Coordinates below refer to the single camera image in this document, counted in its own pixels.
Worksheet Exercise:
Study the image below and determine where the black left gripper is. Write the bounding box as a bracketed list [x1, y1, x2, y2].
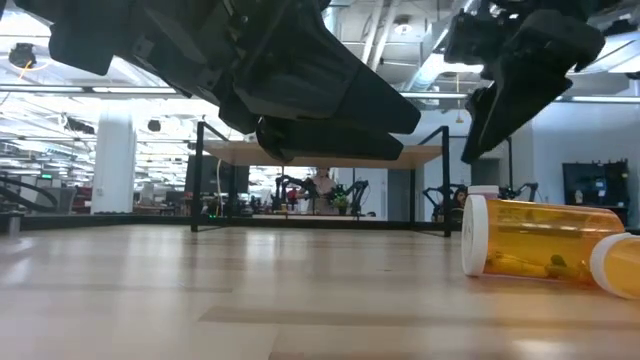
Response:
[129, 0, 422, 136]

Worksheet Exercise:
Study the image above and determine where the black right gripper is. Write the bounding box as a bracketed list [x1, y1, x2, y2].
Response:
[444, 7, 606, 165]

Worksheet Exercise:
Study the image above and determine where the large orange pill bottle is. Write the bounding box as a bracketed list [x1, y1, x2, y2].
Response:
[460, 194, 626, 287]

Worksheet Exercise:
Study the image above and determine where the small orange pill bottle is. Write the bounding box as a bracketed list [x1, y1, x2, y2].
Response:
[588, 232, 640, 301]

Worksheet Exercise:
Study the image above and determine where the person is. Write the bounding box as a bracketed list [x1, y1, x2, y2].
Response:
[308, 167, 341, 216]
[449, 187, 469, 221]

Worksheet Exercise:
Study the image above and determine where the black monitor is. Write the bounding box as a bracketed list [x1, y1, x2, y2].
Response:
[184, 154, 251, 196]

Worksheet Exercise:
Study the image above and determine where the long ceiling light bar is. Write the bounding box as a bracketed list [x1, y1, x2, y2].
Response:
[0, 83, 640, 104]

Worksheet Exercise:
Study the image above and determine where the white square column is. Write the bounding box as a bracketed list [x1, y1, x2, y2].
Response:
[90, 112, 139, 215]

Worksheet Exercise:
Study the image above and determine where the wooden shelf with black frame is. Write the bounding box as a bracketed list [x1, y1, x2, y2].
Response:
[189, 121, 453, 239]

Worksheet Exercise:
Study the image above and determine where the black aluminium rail frame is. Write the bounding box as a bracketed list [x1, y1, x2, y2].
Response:
[0, 212, 640, 239]

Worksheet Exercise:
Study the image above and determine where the black ceiling camera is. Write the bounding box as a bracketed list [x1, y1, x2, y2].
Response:
[7, 42, 39, 69]

